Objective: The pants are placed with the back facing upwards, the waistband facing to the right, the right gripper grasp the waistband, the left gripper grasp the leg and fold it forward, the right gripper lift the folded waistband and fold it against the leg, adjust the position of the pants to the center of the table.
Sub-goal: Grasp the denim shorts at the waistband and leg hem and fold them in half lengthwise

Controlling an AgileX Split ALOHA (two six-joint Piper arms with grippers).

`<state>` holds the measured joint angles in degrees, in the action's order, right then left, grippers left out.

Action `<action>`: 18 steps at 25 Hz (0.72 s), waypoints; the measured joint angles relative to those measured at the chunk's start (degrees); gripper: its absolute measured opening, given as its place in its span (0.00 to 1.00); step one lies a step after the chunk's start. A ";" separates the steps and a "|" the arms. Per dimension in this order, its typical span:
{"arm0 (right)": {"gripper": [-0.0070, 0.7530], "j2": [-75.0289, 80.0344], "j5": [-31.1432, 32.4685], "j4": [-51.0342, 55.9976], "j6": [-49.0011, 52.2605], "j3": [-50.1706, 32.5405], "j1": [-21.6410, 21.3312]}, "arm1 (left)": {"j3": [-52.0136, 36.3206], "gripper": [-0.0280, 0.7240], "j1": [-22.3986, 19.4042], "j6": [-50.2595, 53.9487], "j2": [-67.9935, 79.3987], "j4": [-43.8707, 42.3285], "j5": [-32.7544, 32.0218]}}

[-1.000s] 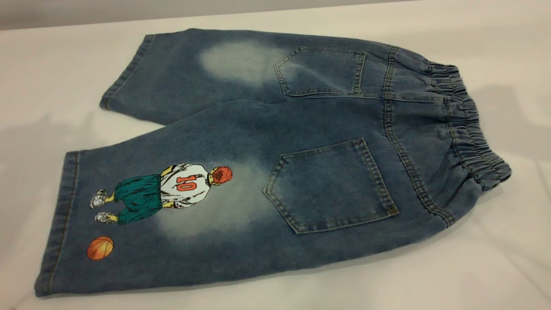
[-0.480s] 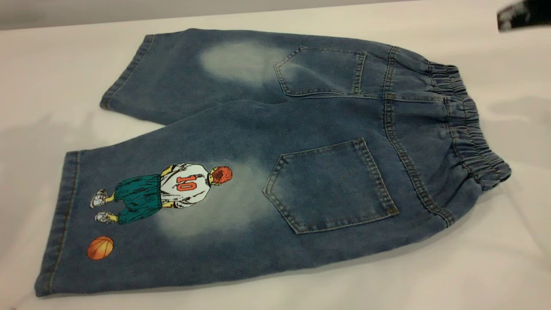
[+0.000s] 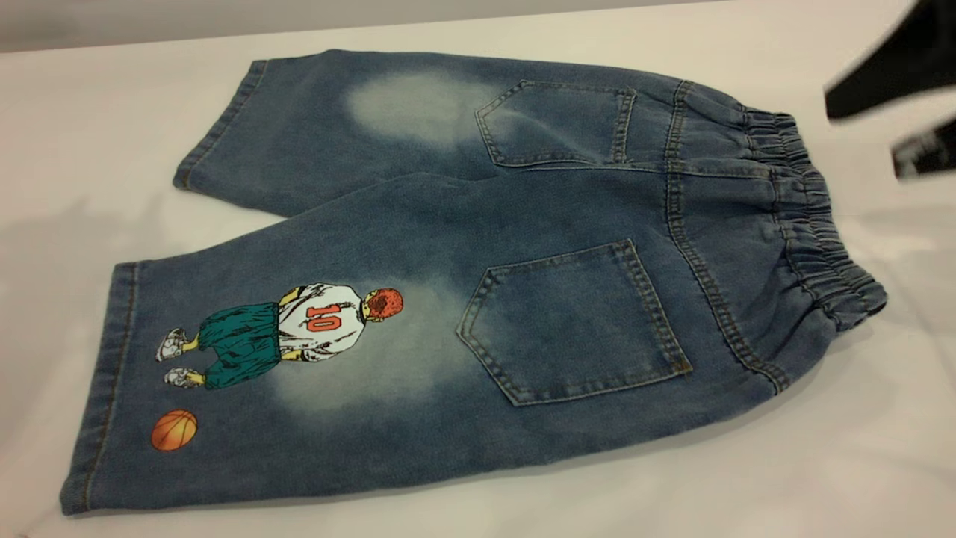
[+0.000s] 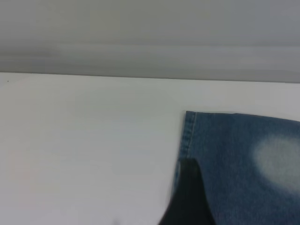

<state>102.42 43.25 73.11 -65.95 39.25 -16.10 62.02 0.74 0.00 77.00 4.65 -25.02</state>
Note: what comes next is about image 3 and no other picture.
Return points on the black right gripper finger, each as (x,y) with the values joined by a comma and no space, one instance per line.
(907,63)
(930,153)

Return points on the blue denim shorts basketball print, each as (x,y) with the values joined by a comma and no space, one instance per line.
(478,246)

